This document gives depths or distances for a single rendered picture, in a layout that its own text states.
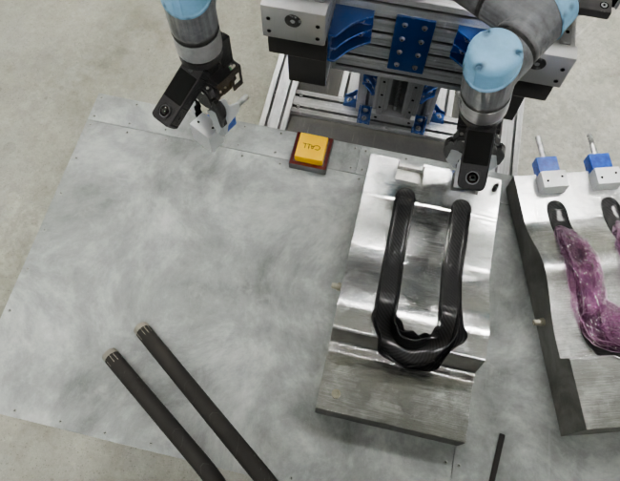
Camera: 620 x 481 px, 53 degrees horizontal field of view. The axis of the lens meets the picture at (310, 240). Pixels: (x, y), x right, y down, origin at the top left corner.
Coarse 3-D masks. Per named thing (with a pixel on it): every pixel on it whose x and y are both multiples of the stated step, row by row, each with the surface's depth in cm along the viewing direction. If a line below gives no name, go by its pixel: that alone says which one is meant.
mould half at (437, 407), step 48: (384, 192) 119; (432, 192) 120; (480, 192) 120; (384, 240) 116; (432, 240) 116; (480, 240) 116; (432, 288) 110; (480, 288) 111; (336, 336) 108; (480, 336) 104; (336, 384) 108; (384, 384) 108; (432, 384) 108; (432, 432) 105
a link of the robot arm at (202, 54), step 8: (216, 40) 96; (176, 48) 97; (184, 48) 95; (192, 48) 95; (200, 48) 95; (208, 48) 96; (216, 48) 97; (184, 56) 97; (192, 56) 97; (200, 56) 97; (208, 56) 97; (216, 56) 99
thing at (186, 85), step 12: (180, 72) 103; (192, 72) 102; (204, 72) 102; (180, 84) 103; (192, 84) 102; (204, 84) 104; (168, 96) 103; (180, 96) 103; (192, 96) 103; (156, 108) 104; (168, 108) 103; (180, 108) 103; (168, 120) 103; (180, 120) 105
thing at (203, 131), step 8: (248, 96) 123; (240, 104) 122; (200, 120) 117; (208, 120) 117; (232, 120) 120; (192, 128) 118; (200, 128) 117; (208, 128) 117; (200, 136) 118; (208, 136) 116; (216, 136) 118; (208, 144) 119; (216, 144) 120
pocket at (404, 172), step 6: (402, 168) 124; (408, 168) 124; (414, 168) 123; (420, 168) 123; (396, 174) 124; (402, 174) 124; (408, 174) 124; (414, 174) 124; (420, 174) 124; (408, 180) 124; (414, 180) 124; (420, 180) 124
